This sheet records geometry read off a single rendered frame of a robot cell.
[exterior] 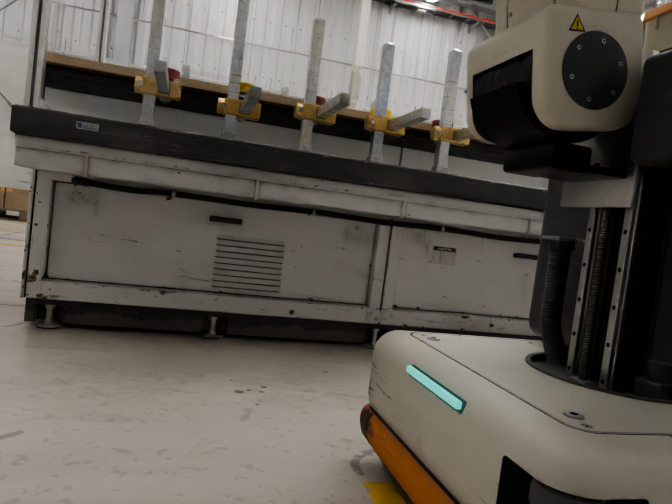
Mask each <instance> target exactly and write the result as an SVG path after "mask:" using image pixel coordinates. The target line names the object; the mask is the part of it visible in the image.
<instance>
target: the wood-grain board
mask: <svg viewBox="0 0 672 504"><path fill-rule="evenodd" d="M46 64H48V65H54V66H59V67H65V68H70V69H76V70H81V71H87V72H92V73H98V74H103V75H109V76H114V77H120V78H126V79H131V80H135V77H136V76H140V77H142V76H145V74H146V71H145V70H140V69H135V68H129V67H124V66H119V65H113V64H108V63H102V62H97V61H92V60H86V59H81V58H76V57H70V56H65V55H60V54H54V53H49V52H47V59H46ZM180 83H182V88H181V89H186V90H192V91H197V92H203V93H209V94H214V95H220V96H225V97H227V93H228V86H226V85H221V84H215V83H210V82H205V81H199V80H194V79H188V78H183V77H180ZM259 103H264V104H269V105H275V106H280V107H286V108H292V109H294V107H295V104H296V103H303V100H301V99H296V98H290V97H285V96H280V95H274V94H269V93H264V92H262V93H261V99H260V100H259ZM368 115H369V116H370V112H366V111H360V110H355V109H350V108H343V109H341V110H339V111H338V112H337V113H336V117H341V118H347V119H352V120H358V121H363V122H365V119H366V117H367V116H368ZM431 127H432V124H430V123H425V122H420V123H417V124H414V125H411V126H408V127H405V129H408V130H413V131H419V132H424V133H430V132H431Z"/></svg>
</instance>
